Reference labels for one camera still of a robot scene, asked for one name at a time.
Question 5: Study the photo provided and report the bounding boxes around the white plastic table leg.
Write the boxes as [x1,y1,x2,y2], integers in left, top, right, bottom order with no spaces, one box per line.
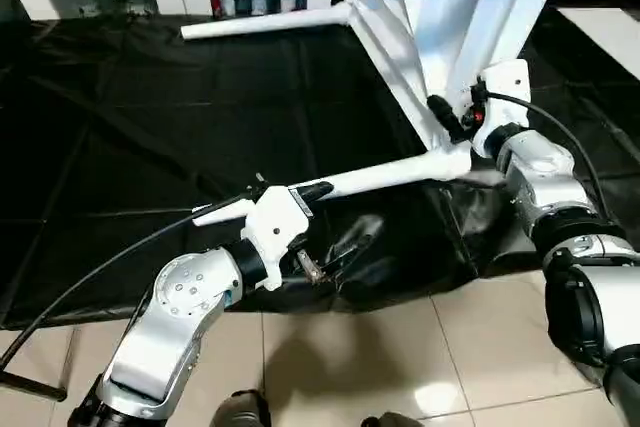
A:
[179,2,357,44]
[188,147,474,227]

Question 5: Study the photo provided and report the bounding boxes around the white plastic table top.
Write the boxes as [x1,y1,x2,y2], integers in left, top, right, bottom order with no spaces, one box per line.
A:
[345,0,578,184]

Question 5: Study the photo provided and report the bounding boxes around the white flat board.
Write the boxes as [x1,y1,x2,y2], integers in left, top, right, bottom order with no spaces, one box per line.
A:
[554,7,640,84]

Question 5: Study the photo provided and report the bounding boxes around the black plastic mat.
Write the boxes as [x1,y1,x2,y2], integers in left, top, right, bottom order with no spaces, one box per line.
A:
[0,9,640,330]

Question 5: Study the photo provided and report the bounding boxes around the grey left robot foot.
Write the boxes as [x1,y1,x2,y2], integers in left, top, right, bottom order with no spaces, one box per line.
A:
[214,391,273,427]

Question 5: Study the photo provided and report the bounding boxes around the grey robot foot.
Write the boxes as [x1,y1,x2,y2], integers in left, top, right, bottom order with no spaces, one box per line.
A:
[214,391,273,427]
[360,411,427,427]

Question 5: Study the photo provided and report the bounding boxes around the grey right robot foot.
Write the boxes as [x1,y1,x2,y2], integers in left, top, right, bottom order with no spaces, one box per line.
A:
[360,411,427,427]

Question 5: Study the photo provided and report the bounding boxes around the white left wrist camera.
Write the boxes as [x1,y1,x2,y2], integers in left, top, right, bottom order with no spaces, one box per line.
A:
[240,185,317,294]

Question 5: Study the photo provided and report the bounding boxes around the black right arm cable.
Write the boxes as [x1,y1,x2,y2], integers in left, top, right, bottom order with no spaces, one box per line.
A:
[478,91,613,220]

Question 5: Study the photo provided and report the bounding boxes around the black folding table frame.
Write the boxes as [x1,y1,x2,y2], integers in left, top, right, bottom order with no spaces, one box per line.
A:
[0,371,67,401]

